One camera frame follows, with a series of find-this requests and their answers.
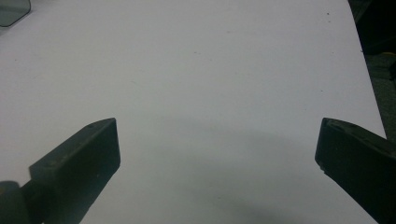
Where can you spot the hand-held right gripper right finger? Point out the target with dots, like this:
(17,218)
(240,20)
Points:
(358,158)

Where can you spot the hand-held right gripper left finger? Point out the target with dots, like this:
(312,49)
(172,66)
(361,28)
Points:
(77,168)

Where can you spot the dark object with yellow stripe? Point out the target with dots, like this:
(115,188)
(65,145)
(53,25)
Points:
(378,28)

